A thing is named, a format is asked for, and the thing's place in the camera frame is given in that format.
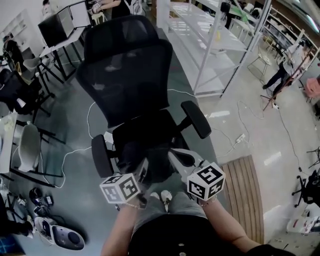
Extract thin chain bracelet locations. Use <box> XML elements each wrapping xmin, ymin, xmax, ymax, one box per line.
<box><xmin>124</xmin><ymin>201</ymin><xmax>147</xmax><ymax>210</ymax></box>
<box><xmin>199</xmin><ymin>196</ymin><xmax>218</xmax><ymax>208</ymax></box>

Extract white power strip cable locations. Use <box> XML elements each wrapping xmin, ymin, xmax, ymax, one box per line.
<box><xmin>211</xmin><ymin>99</ymin><xmax>265</xmax><ymax>159</ymax></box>

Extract black mesh office chair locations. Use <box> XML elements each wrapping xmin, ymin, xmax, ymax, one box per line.
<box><xmin>76</xmin><ymin>14</ymin><xmax>213</xmax><ymax>179</ymax></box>

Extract thin black floor cable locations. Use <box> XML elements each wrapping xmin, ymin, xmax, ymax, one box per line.
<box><xmin>276</xmin><ymin>106</ymin><xmax>304</xmax><ymax>173</ymax></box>

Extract black bag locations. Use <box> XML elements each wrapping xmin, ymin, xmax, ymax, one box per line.
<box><xmin>117</xmin><ymin>142</ymin><xmax>176</xmax><ymax>185</ymax></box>

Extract black open box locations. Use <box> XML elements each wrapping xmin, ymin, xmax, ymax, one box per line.
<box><xmin>37</xmin><ymin>5</ymin><xmax>76</xmax><ymax>49</ymax></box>

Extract white wall shelf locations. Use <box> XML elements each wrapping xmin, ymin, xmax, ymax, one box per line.
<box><xmin>0</xmin><ymin>8</ymin><xmax>38</xmax><ymax>55</ymax></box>

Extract black swivel chair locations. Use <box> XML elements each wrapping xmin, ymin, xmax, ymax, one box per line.
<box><xmin>291</xmin><ymin>169</ymin><xmax>320</xmax><ymax>208</ymax></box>

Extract long white floor cable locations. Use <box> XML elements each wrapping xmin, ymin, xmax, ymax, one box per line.
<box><xmin>41</xmin><ymin>99</ymin><xmax>113</xmax><ymax>189</ymax></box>

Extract person's right forearm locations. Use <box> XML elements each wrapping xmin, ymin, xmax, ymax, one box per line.
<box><xmin>199</xmin><ymin>196</ymin><xmax>261</xmax><ymax>251</ymax></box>

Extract person's grey trousers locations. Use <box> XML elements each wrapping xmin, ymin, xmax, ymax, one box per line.
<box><xmin>132</xmin><ymin>191</ymin><xmax>209</xmax><ymax>232</ymax></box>

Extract white desk with black legs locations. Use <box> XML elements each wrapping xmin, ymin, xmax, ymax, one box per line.
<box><xmin>37</xmin><ymin>22</ymin><xmax>87</xmax><ymax>85</ymax></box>

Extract person's white shoes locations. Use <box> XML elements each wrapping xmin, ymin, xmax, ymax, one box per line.
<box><xmin>149</xmin><ymin>189</ymin><xmax>174</xmax><ymax>213</ymax></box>

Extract white and grey round device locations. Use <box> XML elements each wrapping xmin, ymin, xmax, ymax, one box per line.
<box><xmin>34</xmin><ymin>216</ymin><xmax>85</xmax><ymax>251</ymax></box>

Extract white plastic chair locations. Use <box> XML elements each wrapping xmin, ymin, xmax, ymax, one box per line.
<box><xmin>17</xmin><ymin>123</ymin><xmax>41</xmax><ymax>173</ymax></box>

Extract person's left forearm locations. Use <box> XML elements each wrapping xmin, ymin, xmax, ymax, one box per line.
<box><xmin>100</xmin><ymin>201</ymin><xmax>151</xmax><ymax>256</ymax></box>

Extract wooden tripod stand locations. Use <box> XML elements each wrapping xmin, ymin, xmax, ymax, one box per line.
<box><xmin>259</xmin><ymin>49</ymin><xmax>312</xmax><ymax>111</ymax></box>

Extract person's black shirt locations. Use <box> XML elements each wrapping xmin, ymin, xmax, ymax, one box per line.
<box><xmin>126</xmin><ymin>214</ymin><xmax>297</xmax><ymax>256</ymax></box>

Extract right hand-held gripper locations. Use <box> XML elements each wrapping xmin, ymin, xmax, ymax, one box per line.
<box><xmin>167</xmin><ymin>148</ymin><xmax>227</xmax><ymax>202</ymax></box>

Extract white table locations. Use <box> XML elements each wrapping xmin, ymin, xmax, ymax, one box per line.
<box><xmin>0</xmin><ymin>111</ymin><xmax>19</xmax><ymax>174</ymax></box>

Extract pink chair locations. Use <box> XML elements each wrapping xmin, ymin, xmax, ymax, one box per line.
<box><xmin>305</xmin><ymin>76</ymin><xmax>320</xmax><ymax>99</ymax></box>

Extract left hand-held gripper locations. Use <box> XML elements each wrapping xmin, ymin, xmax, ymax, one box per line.
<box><xmin>99</xmin><ymin>156</ymin><xmax>151</xmax><ymax>205</ymax></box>

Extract grey plastic chair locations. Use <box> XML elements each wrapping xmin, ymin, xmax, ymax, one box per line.
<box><xmin>23</xmin><ymin>55</ymin><xmax>49</xmax><ymax>76</ymax></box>

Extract wooden slatted platform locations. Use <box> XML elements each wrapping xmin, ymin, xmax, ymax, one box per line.
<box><xmin>220</xmin><ymin>154</ymin><xmax>265</xmax><ymax>245</ymax></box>

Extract white wire chair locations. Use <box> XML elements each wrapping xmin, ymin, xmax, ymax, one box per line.
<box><xmin>247</xmin><ymin>46</ymin><xmax>272</xmax><ymax>79</ymax></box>

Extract white metal shelving unit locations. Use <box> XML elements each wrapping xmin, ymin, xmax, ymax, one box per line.
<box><xmin>156</xmin><ymin>0</ymin><xmax>272</xmax><ymax>99</ymax></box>

